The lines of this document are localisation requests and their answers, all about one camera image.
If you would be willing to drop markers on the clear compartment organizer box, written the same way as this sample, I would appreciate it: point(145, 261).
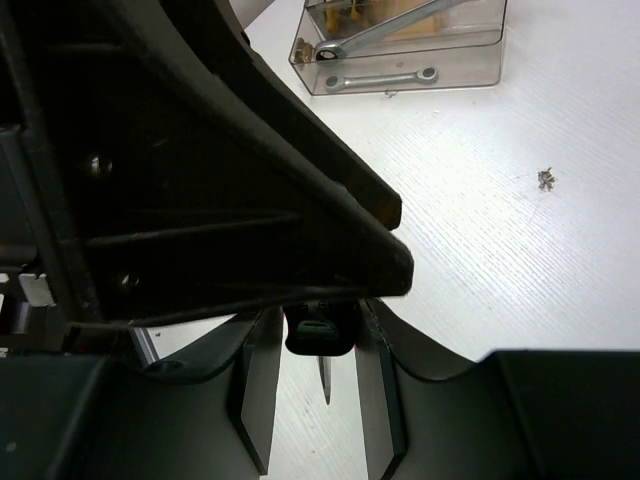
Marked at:
point(464, 44)

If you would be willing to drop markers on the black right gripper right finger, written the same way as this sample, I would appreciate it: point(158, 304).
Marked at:
point(429, 413)

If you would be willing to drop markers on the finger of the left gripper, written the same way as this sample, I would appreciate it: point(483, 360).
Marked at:
point(225, 192)

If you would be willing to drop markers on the green stubby screwdriver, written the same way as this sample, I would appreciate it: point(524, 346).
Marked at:
point(322, 330)

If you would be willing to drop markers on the small silver ratchet wrench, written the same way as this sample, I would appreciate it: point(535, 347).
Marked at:
point(336, 83)

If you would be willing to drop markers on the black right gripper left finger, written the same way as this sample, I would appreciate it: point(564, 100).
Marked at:
point(204, 412)

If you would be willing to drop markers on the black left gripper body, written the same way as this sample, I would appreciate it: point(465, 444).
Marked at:
point(44, 305)

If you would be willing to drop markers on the yellow black pliers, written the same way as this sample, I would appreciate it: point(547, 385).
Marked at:
point(333, 20)
point(354, 14)

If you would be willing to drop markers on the large silver ratchet wrench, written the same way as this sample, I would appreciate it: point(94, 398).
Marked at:
point(340, 49)

